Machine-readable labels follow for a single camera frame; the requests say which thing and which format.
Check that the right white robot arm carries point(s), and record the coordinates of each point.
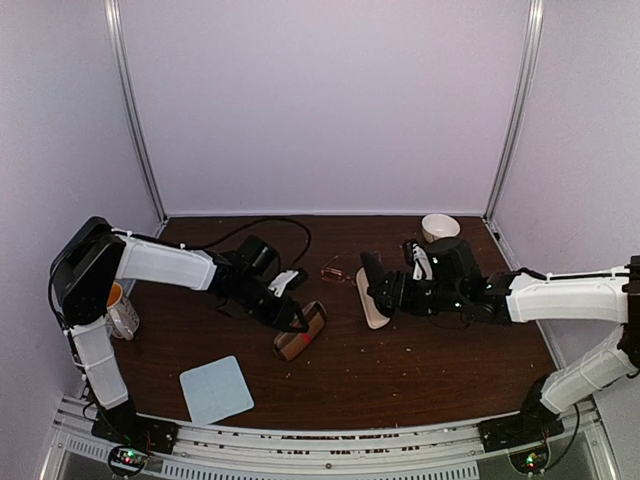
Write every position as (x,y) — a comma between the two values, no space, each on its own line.
(445,277)

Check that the white ceramic bowl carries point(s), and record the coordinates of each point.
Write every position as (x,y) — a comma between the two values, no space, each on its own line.
(436,226)

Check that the front aluminium rail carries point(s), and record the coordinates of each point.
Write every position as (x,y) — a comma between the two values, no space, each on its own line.
(441,451)

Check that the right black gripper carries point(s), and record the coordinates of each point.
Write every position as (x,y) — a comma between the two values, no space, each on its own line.
(397,294)

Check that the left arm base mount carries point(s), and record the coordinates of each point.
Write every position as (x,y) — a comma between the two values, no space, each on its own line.
(145,435)

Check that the aluminium corner post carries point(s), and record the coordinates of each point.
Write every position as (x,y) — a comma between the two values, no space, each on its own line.
(116,34)
(528,63)

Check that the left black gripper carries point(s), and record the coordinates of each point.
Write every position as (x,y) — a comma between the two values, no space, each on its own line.
(281,317)

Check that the left aluminium corner post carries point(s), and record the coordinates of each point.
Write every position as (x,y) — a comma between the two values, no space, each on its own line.
(116,34)

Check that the black glasses case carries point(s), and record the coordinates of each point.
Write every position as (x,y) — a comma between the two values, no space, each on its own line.
(370,273)

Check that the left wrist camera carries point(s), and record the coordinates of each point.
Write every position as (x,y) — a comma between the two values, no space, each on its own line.
(289,279)

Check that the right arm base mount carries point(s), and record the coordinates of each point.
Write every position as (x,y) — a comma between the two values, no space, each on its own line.
(534,423)

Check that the patterned white mug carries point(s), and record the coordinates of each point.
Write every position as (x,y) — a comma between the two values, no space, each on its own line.
(122,319)

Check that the blue cleaning cloth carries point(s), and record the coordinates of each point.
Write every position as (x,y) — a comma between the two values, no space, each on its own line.
(215,391)

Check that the tan glasses case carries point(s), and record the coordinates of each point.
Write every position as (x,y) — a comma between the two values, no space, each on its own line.
(289,346)

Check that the right aluminium corner post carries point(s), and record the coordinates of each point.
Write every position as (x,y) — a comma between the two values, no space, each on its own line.
(528,63)

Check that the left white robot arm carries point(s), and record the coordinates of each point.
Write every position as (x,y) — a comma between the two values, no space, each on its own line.
(82,275)

